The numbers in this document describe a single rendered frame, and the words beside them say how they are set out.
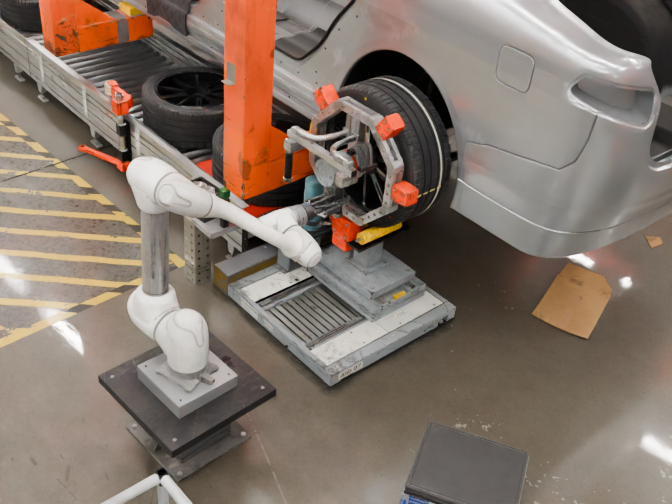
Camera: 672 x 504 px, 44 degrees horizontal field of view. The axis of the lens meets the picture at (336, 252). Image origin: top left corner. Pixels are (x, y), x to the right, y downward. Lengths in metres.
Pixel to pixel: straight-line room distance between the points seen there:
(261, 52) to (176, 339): 1.32
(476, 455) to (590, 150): 1.20
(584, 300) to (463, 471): 1.75
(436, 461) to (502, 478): 0.24
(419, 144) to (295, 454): 1.39
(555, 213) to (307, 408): 1.35
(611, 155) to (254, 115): 1.57
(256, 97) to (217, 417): 1.43
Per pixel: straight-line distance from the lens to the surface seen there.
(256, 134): 3.88
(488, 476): 3.15
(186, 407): 3.23
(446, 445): 3.20
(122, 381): 3.41
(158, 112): 4.92
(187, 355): 3.18
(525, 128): 3.32
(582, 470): 3.76
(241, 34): 3.65
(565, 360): 4.22
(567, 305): 4.55
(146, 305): 3.24
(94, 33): 5.56
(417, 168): 3.54
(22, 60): 6.29
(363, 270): 4.09
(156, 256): 3.12
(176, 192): 2.81
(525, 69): 3.26
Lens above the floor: 2.70
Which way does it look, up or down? 36 degrees down
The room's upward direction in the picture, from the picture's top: 6 degrees clockwise
